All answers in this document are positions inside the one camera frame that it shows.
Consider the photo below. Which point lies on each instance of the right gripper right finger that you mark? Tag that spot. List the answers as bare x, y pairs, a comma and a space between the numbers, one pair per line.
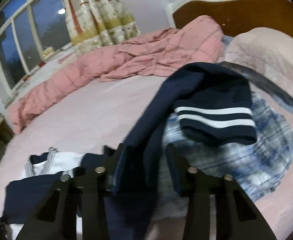
237, 217

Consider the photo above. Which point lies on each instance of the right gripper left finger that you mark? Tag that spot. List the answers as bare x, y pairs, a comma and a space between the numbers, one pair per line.
54, 217

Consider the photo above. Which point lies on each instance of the white navy varsity jacket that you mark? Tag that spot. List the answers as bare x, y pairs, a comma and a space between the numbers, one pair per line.
211, 104

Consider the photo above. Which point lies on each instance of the blue plaid folded garment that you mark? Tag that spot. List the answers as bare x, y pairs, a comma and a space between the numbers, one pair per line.
258, 168

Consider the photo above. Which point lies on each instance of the pink bed sheet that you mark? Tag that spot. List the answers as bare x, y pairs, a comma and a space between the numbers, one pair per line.
101, 114

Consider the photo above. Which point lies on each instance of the pink pillow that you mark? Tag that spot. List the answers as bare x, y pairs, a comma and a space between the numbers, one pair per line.
267, 51

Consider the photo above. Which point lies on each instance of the white framed window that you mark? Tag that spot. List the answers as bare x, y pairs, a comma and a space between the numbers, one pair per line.
31, 32

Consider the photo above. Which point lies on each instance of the pink plaid quilt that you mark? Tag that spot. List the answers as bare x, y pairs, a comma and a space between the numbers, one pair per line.
159, 53

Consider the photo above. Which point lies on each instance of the tree pattern curtain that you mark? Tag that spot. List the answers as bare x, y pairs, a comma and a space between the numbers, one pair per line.
94, 24

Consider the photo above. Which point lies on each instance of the white wooden headboard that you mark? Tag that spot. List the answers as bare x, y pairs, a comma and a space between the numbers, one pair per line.
235, 16

